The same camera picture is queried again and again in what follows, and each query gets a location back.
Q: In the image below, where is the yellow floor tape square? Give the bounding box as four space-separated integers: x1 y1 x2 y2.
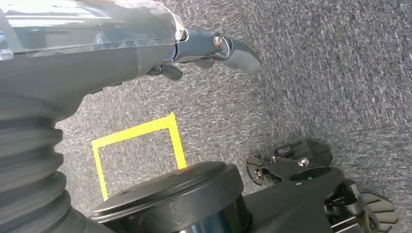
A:
91 112 188 201

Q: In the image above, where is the black round robot column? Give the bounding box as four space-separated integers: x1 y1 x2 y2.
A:
91 161 253 233

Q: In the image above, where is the black ribbed base wheel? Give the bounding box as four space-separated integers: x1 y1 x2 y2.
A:
246 139 334 186
325 180 400 233

